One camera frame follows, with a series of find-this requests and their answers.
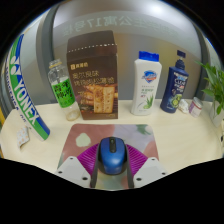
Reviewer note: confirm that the white bottle with blue cap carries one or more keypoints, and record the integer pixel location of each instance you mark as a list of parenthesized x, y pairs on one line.
[(146, 86)]

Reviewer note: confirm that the dark blue pump shampoo bottle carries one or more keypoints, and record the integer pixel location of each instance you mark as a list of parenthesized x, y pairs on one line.
[(173, 89)]

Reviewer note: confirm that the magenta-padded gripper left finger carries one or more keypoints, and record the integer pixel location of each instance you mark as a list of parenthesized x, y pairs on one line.
[(77, 168)]

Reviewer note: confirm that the multicolour patterned mouse pad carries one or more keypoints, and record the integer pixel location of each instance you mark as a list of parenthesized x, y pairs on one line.
[(110, 131)]

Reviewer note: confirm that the brown cracker box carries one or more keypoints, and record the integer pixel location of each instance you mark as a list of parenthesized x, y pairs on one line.
[(95, 76)]

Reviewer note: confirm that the clear green-labelled drink bottle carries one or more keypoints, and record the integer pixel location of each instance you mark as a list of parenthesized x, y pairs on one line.
[(62, 90)]

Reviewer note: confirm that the blue computer mouse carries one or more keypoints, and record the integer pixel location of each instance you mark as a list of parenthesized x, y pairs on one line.
[(112, 156)]

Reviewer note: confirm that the small white patterned packet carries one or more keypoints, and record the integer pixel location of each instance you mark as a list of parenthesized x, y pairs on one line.
[(22, 136)]

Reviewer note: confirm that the green leafy potted plant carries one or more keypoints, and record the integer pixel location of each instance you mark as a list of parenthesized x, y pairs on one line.
[(215, 90)]

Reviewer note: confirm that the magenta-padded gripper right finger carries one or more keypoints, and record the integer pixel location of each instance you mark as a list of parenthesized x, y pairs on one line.
[(146, 168)]

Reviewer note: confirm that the green and white racket bag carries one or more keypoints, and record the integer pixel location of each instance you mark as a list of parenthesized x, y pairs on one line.
[(23, 96)]

